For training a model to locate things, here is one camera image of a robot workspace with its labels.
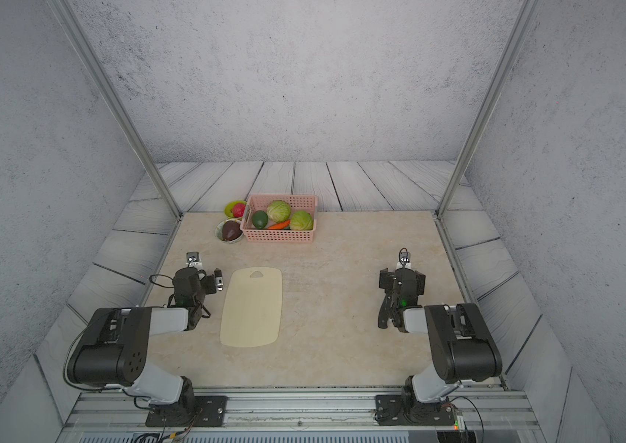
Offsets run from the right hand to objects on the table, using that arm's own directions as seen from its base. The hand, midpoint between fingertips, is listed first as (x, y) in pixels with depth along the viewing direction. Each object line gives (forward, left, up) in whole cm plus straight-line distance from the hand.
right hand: (404, 268), depth 94 cm
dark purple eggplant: (+18, +63, 0) cm, 65 cm away
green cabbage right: (+21, +36, +1) cm, 42 cm away
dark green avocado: (+26, +54, -3) cm, 60 cm away
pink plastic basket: (+36, +39, -2) cm, 53 cm away
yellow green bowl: (+32, +68, -2) cm, 75 cm away
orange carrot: (+24, +45, -4) cm, 52 cm away
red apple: (+29, +63, 0) cm, 69 cm away
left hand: (-1, +67, +1) cm, 67 cm away
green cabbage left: (+28, +46, -1) cm, 54 cm away
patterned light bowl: (+19, +69, -2) cm, 71 cm away
